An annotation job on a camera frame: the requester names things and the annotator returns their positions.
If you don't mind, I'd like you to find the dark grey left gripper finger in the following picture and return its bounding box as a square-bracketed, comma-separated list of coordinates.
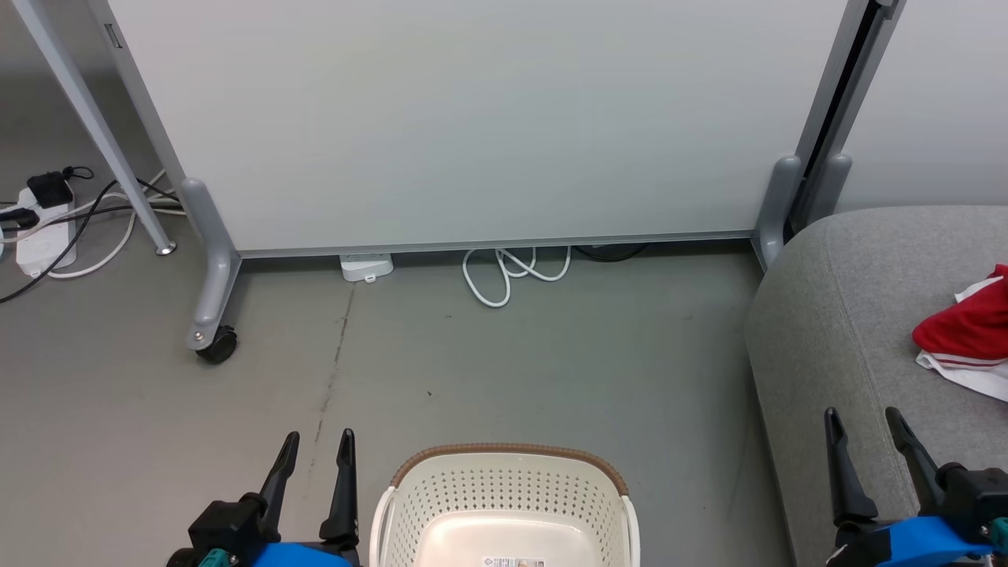
[259, 431, 301, 545]
[319, 428, 361, 547]

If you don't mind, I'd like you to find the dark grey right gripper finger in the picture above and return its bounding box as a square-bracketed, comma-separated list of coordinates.
[885, 406, 947, 515]
[824, 407, 877, 528]

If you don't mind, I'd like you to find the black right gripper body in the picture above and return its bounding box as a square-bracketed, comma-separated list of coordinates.
[830, 521, 895, 567]

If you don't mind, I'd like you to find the red and white garment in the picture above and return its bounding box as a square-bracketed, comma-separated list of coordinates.
[911, 264, 1008, 403]

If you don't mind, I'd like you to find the grey fabric sofa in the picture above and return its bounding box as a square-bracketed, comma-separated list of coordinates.
[743, 206, 1008, 567]

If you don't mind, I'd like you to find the black caster wheel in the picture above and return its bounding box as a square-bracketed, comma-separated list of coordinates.
[196, 326, 239, 365]

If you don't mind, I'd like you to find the cream perforated laundry basket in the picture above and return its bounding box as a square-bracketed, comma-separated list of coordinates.
[369, 443, 641, 567]

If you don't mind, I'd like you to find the small white power adapter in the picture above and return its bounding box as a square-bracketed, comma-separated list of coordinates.
[339, 251, 395, 284]

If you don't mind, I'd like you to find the white power strip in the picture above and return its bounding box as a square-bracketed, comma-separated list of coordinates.
[15, 184, 78, 279]

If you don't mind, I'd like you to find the narrow white partition panel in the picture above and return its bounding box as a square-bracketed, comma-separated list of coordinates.
[803, 0, 1008, 231]

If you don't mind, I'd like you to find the black power adapter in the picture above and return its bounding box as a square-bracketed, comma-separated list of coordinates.
[27, 171, 74, 210]

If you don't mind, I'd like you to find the grey slanted table leg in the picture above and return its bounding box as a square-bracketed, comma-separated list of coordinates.
[11, 0, 179, 258]

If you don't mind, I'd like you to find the wide white partition panel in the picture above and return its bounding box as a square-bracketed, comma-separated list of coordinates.
[87, 0, 880, 352]

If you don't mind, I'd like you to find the blue left camera mount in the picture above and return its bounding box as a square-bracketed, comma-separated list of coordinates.
[250, 541, 354, 567]

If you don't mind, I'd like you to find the white coiled cable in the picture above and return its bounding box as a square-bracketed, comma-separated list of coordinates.
[461, 246, 573, 309]

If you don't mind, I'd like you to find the white floor cable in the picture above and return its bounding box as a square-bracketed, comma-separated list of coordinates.
[0, 169, 187, 281]

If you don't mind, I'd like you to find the black floor cable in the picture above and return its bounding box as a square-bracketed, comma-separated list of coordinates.
[0, 165, 179, 305]

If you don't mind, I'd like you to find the black cable under panel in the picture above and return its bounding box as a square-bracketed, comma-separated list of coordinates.
[573, 242, 651, 263]

